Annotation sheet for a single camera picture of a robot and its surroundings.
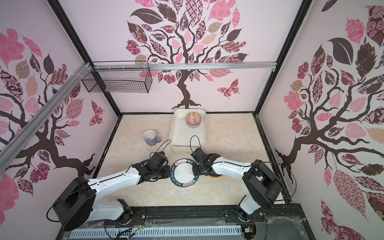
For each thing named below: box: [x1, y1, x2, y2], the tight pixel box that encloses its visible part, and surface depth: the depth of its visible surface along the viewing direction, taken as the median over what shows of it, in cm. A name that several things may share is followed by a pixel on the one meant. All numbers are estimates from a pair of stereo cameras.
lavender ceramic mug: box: [142, 129, 162, 146], surface depth 101 cm
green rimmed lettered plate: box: [170, 158, 199, 188], surface depth 88 cm
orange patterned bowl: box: [185, 112, 202, 126], surface depth 112 cm
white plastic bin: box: [168, 108, 207, 152], surface depth 112 cm
